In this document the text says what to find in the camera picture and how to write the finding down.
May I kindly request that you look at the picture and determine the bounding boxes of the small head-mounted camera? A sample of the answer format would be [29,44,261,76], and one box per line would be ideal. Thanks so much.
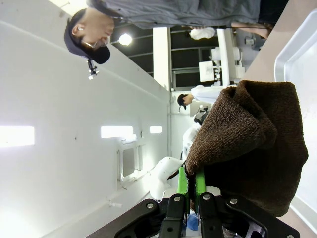
[86,59,101,81]

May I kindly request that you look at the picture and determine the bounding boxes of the round ceiling lamp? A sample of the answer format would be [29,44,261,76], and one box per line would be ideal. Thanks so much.
[118,33,133,47]

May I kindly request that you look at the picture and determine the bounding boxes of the navy cap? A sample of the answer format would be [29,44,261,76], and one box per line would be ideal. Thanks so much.
[63,8,111,65]

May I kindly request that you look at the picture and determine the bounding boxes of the black trousers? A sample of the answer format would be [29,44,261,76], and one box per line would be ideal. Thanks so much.
[257,0,290,25]

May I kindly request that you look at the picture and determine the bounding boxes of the person's left hand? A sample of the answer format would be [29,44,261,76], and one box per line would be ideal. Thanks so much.
[255,23,273,40]

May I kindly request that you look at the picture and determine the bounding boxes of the person's head with glasses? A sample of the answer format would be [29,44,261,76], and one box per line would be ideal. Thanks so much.
[71,8,115,50]

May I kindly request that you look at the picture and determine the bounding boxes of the silver metal tray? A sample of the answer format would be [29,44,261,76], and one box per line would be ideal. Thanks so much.
[273,8,317,217]

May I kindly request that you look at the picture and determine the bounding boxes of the person's left forearm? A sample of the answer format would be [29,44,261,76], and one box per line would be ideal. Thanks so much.
[231,21,258,32]

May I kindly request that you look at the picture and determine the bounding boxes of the brown cloth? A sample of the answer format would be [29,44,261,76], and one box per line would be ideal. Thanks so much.
[185,79,309,218]

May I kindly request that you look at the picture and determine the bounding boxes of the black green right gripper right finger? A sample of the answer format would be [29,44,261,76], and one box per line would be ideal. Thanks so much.
[195,168,301,238]

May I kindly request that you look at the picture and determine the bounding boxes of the grey zip jacket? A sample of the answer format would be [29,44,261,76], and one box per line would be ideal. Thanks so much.
[86,0,263,30]

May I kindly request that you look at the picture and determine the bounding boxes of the white building pillar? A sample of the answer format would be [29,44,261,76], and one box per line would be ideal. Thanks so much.
[152,27,172,90]

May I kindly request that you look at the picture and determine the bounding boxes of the ceiling air conditioner unit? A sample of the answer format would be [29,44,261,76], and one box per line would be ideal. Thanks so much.
[117,141,145,182]

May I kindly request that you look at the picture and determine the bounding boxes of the background person white coat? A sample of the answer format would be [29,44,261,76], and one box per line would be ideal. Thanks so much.
[177,85,236,111]

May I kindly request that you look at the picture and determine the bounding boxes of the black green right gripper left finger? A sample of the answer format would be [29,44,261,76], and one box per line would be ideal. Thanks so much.
[114,166,191,238]

